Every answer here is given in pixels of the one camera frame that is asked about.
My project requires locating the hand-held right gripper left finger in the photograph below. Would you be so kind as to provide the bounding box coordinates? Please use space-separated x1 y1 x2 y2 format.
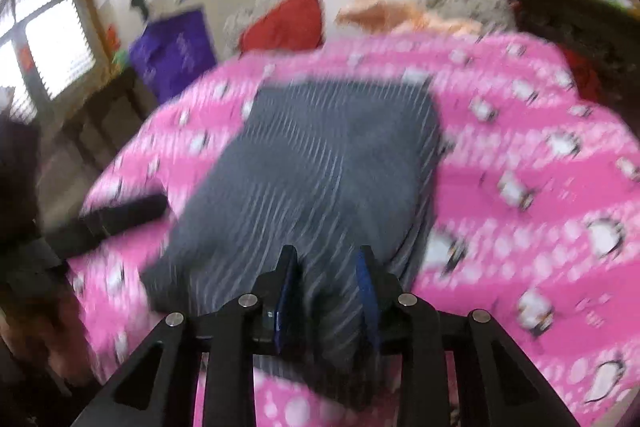
70 244 301 427

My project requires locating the dark carved wooden cabinet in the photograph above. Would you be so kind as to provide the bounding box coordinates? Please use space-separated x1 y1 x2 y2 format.
502 0 640 102

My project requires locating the purple tote bag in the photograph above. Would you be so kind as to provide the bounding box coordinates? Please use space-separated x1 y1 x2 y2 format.
129 9 218 105

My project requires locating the orange fringed scarf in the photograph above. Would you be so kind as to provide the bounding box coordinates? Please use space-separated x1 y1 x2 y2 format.
336 0 483 38

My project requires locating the dark wooden side table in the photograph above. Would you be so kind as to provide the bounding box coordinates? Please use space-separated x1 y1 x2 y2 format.
60 67 161 172

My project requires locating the red heart-shaped pillow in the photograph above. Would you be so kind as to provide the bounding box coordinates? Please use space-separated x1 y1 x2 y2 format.
239 0 326 54

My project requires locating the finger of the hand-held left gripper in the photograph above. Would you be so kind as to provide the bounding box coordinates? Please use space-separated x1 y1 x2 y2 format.
47 193 168 260

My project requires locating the pink penguin print blanket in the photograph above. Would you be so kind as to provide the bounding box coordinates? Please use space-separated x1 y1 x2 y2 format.
67 32 640 427

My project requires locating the person's left hand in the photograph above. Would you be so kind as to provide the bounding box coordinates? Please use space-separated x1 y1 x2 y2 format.
0 289 98 390

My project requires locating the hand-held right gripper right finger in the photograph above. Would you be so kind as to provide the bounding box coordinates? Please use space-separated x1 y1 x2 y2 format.
354 246 581 427

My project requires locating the window with white blind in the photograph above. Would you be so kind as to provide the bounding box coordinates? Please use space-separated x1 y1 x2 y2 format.
0 0 96 122

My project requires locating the grey striped suit jacket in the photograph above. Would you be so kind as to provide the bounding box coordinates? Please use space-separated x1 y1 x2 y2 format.
140 77 443 410

